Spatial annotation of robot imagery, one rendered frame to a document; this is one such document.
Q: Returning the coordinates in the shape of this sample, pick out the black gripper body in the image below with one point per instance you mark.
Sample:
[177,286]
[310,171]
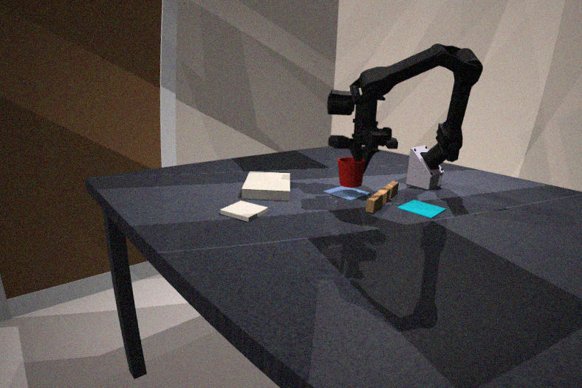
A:
[342,142]

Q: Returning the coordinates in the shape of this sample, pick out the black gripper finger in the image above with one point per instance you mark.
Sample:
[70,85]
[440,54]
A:
[357,154]
[367,155]

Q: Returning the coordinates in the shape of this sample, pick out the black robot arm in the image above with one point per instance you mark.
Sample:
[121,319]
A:
[376,82]

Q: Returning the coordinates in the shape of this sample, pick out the beige rectangular block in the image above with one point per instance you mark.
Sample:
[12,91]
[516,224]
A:
[266,186]

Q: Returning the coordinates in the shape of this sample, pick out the beige flat square slab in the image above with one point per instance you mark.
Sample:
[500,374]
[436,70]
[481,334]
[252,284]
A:
[244,210]

